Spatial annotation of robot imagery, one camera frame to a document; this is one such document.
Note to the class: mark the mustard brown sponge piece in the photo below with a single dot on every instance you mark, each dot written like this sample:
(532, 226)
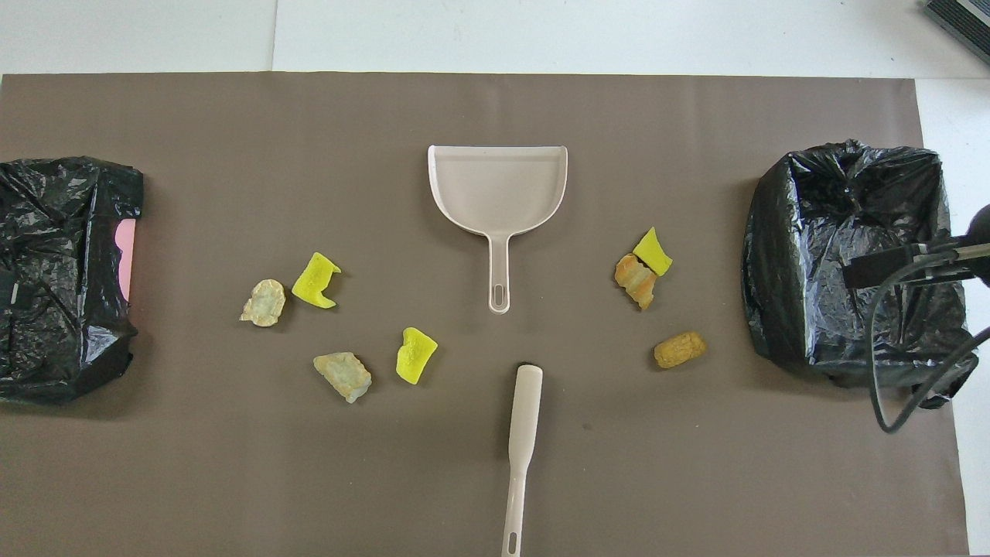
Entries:
(679, 350)

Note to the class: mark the pale cream sponge piece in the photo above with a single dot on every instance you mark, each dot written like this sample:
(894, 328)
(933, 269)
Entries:
(344, 376)
(264, 303)

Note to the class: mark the orange striped sponge piece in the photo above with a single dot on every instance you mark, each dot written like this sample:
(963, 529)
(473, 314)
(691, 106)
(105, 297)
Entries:
(636, 281)

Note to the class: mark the beige brush with black bristles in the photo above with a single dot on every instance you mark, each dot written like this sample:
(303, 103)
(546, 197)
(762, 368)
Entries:
(526, 410)

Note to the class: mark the brown paper table mat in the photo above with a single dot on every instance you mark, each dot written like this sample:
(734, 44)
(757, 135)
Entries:
(232, 155)

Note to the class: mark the pink bin in black bag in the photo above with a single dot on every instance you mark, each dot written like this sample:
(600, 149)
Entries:
(54, 271)

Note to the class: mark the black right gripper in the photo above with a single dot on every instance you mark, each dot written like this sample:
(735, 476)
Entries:
(981, 244)

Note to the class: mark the dark grey ribbed device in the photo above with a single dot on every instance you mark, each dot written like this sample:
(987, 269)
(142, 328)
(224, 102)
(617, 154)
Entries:
(963, 22)

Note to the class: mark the yellow sponge piece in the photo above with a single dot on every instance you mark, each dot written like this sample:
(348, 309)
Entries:
(652, 253)
(315, 280)
(414, 356)

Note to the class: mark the open bin with black bag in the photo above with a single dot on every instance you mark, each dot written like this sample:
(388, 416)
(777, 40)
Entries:
(812, 232)

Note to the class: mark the beige plastic dustpan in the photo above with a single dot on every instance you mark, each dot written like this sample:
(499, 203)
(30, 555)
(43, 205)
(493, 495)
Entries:
(496, 186)

